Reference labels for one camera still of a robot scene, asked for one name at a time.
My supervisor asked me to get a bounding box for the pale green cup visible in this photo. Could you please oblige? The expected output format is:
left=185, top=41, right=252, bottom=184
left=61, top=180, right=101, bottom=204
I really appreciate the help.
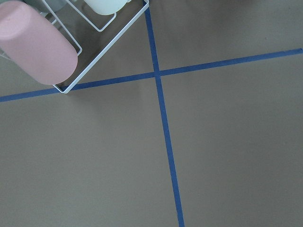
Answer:
left=84, top=0, right=129, bottom=16

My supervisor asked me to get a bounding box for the pink plastic cup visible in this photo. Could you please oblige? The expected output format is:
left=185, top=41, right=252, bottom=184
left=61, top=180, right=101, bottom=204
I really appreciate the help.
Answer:
left=0, top=0, right=78, bottom=85

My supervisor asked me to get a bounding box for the white wire rack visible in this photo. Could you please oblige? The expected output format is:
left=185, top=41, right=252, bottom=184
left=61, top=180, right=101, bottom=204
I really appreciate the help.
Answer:
left=42, top=0, right=149, bottom=94

